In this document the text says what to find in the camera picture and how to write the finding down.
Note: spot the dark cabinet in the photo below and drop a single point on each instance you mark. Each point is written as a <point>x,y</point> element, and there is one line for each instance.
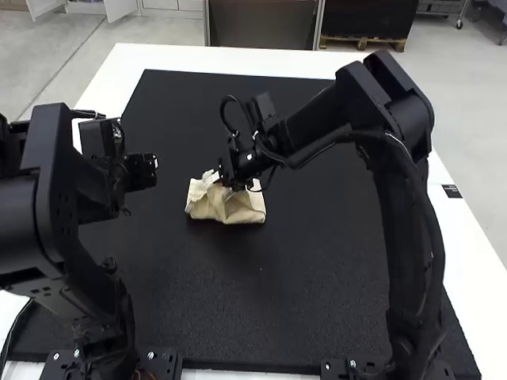
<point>261,23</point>

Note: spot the black mat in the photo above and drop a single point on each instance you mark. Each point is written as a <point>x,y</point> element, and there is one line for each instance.
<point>257,277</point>

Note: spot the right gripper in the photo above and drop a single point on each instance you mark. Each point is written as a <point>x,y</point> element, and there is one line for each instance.
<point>237,166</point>

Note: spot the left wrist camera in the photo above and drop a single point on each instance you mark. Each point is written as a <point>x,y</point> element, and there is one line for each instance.
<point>99,136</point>

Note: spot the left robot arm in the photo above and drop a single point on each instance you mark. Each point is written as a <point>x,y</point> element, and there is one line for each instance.
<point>51,206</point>

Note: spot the black stacked panels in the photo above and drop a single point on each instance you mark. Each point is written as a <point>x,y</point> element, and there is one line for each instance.
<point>368,17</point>

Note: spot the wooden pallet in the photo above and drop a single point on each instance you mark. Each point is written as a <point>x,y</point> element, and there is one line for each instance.
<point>362,41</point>

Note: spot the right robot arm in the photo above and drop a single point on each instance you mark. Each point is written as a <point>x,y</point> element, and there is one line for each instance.
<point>400,118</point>

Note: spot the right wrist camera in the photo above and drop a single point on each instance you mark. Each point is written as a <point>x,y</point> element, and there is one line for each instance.
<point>263,105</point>

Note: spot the pale towel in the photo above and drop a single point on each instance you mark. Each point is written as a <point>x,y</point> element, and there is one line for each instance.
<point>233,207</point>

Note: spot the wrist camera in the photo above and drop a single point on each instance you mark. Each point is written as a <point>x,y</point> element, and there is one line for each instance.
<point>99,136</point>
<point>263,105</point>

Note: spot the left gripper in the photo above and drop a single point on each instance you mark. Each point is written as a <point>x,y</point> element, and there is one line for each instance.
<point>138,174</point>

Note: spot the white cupboard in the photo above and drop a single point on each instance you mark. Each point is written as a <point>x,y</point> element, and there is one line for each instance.
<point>79,8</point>

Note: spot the metal trolley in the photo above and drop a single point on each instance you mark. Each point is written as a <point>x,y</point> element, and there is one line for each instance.
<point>441,10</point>

